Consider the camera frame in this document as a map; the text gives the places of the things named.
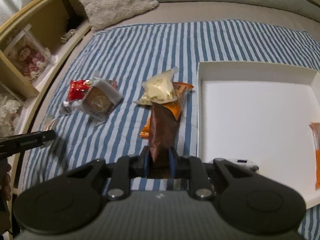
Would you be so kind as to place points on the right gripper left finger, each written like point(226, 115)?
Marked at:
point(140, 163)

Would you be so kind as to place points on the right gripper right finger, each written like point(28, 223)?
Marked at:
point(176, 163)

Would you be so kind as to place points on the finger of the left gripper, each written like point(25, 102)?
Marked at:
point(23, 142)

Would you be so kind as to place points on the brown snack packet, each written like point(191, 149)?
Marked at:
point(162, 133)

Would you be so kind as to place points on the white plush in case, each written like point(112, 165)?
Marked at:
point(10, 115)

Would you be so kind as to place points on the small silver snack packet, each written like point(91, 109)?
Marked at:
point(66, 108)

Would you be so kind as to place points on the clear wrapped round pastry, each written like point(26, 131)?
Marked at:
point(100, 100)

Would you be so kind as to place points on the pale yellow snack bag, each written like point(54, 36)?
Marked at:
point(159, 89)

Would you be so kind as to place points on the red snack packet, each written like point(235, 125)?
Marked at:
point(78, 89)

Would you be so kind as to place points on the doll in clear case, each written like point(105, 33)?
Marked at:
point(28, 55)

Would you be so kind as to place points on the white cardboard box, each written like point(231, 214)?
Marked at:
point(261, 112)

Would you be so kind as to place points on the blue white striped cloth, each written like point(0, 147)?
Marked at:
point(130, 55)

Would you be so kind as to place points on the wooden bedside shelf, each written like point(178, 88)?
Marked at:
point(59, 25)

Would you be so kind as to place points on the orange packet in box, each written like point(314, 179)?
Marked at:
point(315, 127)

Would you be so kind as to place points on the fluffy cream pillow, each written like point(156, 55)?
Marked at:
point(104, 13)

